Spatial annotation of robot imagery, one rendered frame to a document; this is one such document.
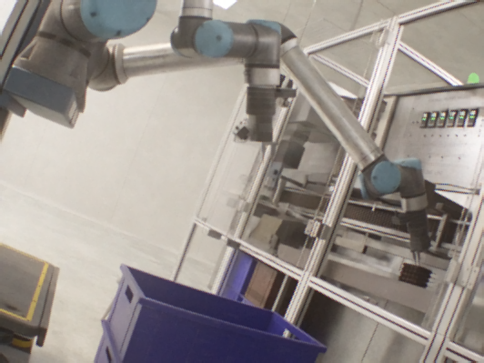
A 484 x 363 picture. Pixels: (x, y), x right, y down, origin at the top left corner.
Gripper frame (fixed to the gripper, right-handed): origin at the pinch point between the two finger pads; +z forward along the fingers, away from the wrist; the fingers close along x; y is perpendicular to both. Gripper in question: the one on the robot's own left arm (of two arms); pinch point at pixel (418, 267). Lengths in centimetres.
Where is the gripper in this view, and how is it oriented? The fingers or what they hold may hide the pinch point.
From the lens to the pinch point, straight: 177.3
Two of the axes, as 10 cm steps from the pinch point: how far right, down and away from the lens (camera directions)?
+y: 9.1, -2.5, 3.3
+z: 2.2, 9.7, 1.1
